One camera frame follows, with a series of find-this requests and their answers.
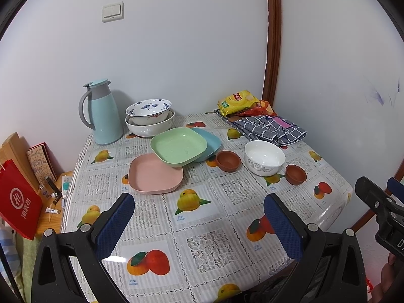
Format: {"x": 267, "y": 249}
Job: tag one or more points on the yellow chips bag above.
{"x": 236, "y": 102}

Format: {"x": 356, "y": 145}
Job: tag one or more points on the large white bowl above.
{"x": 149, "y": 131}

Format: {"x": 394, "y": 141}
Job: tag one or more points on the blue patterned white bowl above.
{"x": 149, "y": 111}

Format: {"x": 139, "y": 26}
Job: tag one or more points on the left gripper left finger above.
{"x": 54, "y": 279}

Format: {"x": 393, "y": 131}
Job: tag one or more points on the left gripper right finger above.
{"x": 329, "y": 266}

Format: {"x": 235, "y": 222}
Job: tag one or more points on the green square plate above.
{"x": 179, "y": 146}

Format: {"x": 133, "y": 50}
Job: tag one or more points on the light blue thermos jug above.
{"x": 99, "y": 112}

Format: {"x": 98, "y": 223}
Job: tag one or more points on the pink square plate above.
{"x": 149, "y": 175}

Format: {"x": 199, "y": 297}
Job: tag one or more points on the person's right hand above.
{"x": 388, "y": 276}

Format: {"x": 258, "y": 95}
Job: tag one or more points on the brown wooden door frame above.
{"x": 274, "y": 45}

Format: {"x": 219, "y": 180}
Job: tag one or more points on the white light switch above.
{"x": 113, "y": 12}

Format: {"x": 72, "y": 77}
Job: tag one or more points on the white ceramic bowl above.
{"x": 263, "y": 158}

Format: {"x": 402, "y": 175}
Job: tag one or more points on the wooden board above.
{"x": 15, "y": 148}

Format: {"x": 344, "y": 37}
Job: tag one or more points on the fruit print tablecloth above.
{"x": 208, "y": 239}

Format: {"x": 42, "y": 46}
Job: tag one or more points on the wooden side table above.
{"x": 49, "y": 220}

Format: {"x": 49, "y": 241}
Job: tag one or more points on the brown clay bowl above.
{"x": 228, "y": 161}
{"x": 295, "y": 175}

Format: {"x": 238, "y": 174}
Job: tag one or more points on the red chips bag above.
{"x": 262, "y": 107}

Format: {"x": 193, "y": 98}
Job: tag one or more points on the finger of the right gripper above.
{"x": 395, "y": 187}
{"x": 381, "y": 204}

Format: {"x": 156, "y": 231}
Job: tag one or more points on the patterned gift box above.
{"x": 40, "y": 163}

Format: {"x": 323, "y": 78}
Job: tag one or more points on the grey checked cloth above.
{"x": 273, "y": 129}

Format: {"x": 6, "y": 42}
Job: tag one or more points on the red paper bag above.
{"x": 20, "y": 205}

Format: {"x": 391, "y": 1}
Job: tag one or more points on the blue square plate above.
{"x": 214, "y": 143}

